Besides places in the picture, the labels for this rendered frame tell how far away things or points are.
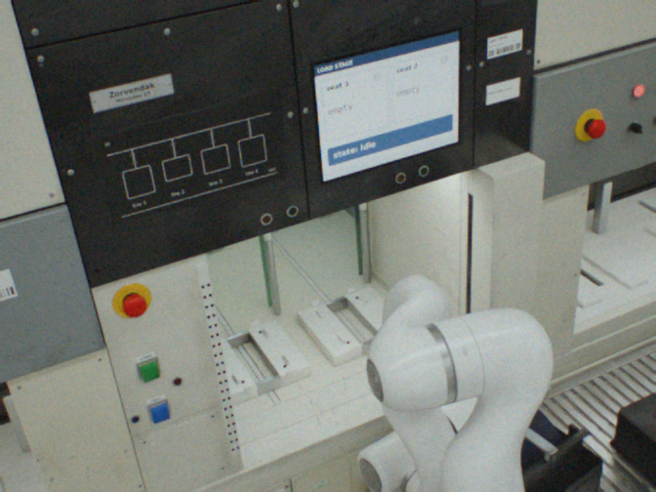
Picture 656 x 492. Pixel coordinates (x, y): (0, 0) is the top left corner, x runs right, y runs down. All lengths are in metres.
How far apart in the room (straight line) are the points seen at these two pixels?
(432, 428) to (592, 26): 0.84
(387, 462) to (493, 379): 0.43
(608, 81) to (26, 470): 1.45
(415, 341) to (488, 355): 0.09
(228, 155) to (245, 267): 1.02
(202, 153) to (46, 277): 0.31
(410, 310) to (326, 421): 0.82
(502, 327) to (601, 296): 1.23
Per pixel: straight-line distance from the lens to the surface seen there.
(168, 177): 1.36
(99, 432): 1.59
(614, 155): 1.88
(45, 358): 1.46
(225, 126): 1.36
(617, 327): 2.21
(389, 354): 0.99
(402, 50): 1.47
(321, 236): 2.48
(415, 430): 1.32
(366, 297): 2.15
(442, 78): 1.53
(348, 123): 1.46
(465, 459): 1.06
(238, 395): 1.92
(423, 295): 1.10
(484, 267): 1.75
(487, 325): 1.02
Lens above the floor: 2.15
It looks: 32 degrees down
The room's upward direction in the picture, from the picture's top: 5 degrees counter-clockwise
